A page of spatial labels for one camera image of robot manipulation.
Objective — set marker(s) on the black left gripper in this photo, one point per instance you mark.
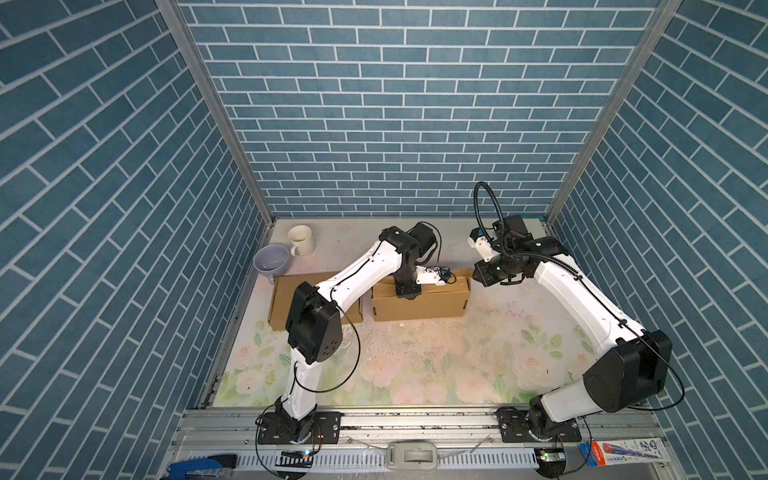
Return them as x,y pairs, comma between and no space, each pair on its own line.
409,291

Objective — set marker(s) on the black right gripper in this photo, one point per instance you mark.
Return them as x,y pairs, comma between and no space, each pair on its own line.
482,276

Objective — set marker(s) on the brown cardboard box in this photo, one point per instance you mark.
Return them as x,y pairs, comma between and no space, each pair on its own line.
283,293
450,300

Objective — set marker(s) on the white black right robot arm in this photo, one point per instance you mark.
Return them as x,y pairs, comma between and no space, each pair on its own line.
632,363

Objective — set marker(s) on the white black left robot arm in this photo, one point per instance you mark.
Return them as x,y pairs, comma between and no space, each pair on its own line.
316,314

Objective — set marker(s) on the white red blue tube box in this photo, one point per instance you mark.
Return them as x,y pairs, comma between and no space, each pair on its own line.
605,453

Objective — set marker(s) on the cream ceramic mug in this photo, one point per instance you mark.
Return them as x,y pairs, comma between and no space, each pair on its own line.
302,241

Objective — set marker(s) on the lavender ceramic bowl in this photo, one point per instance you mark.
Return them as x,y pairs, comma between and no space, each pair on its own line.
272,261

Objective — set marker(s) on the blue black tool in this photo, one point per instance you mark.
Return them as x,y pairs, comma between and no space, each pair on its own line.
211,467

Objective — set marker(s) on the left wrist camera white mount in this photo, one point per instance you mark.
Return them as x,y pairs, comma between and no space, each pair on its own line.
435,275

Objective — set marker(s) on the grey plastic clamp handle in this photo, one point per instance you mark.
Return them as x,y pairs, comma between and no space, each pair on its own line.
412,456

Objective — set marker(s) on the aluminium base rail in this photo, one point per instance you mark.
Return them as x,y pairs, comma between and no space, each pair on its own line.
472,443

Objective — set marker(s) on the aluminium corner post left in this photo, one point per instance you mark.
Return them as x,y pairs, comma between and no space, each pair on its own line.
173,17

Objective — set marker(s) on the aluminium corner post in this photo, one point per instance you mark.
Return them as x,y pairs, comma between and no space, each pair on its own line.
173,17
652,33

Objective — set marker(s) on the aluminium corner post right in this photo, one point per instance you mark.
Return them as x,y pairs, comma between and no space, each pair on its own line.
652,33

